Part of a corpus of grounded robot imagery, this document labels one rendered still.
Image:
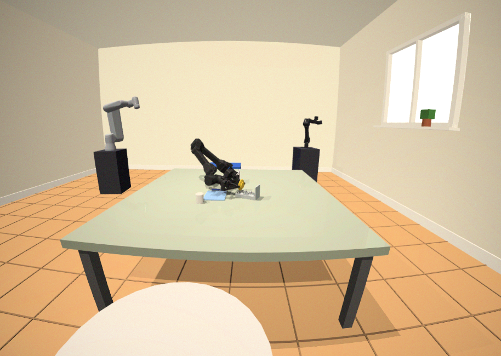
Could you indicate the light blue mat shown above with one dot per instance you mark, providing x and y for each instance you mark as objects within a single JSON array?
[{"x": 215, "y": 195}]

